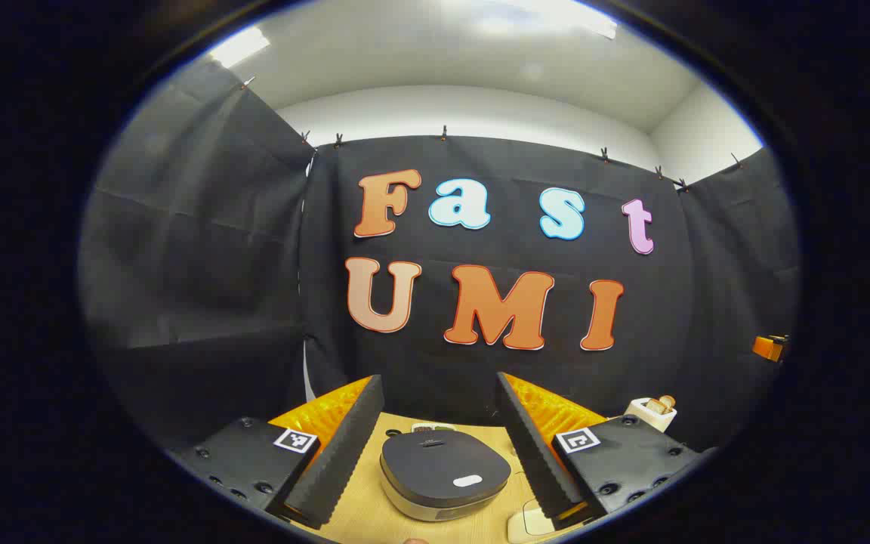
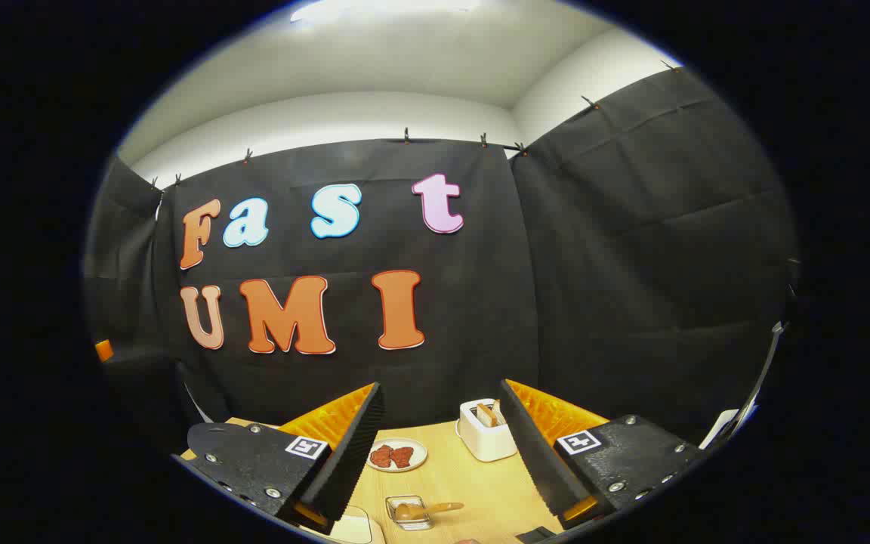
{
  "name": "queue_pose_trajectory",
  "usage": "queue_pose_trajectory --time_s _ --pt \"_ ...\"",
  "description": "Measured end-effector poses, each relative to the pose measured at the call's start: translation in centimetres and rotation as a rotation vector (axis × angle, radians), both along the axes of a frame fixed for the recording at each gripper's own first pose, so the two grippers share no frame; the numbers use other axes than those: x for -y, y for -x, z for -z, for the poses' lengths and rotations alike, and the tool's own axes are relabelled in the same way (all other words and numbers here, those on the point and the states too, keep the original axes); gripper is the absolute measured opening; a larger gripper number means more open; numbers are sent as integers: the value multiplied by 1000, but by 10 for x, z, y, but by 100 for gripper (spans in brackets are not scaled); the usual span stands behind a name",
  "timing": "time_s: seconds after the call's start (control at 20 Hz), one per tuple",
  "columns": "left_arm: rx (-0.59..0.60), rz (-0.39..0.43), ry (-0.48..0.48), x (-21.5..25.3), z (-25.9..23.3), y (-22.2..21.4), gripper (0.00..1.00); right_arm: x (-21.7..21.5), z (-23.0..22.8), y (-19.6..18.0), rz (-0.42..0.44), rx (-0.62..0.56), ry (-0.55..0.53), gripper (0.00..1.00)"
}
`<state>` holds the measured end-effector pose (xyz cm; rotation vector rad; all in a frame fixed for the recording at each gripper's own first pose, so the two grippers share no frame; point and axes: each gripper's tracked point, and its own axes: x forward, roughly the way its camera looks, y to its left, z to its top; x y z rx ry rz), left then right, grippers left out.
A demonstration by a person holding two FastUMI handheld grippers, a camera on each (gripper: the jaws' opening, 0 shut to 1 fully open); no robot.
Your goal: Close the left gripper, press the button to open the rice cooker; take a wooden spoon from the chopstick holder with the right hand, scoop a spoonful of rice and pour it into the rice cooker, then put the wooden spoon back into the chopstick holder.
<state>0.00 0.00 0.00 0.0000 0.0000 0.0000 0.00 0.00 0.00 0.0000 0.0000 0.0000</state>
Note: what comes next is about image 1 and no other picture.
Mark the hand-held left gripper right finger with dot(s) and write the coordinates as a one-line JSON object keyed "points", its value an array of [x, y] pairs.
{"points": [[533, 453]]}

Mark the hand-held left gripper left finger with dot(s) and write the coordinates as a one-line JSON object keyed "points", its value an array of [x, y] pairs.
{"points": [[344, 453]]}

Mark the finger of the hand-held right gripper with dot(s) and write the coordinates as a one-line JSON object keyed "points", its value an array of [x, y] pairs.
{"points": [[766, 348]]}

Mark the black silver rice cooker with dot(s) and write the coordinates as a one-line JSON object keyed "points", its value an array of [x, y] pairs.
{"points": [[442, 465]]}

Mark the clear plastic rice container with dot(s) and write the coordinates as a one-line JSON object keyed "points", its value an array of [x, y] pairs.
{"points": [[529, 521]]}

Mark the white divided grain dish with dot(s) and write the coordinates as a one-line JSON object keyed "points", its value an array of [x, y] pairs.
{"points": [[435, 428]]}

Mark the toasted bread slice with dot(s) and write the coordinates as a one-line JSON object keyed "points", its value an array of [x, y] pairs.
{"points": [[661, 404]]}

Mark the white toaster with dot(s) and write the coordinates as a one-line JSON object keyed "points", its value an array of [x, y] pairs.
{"points": [[650, 417]]}

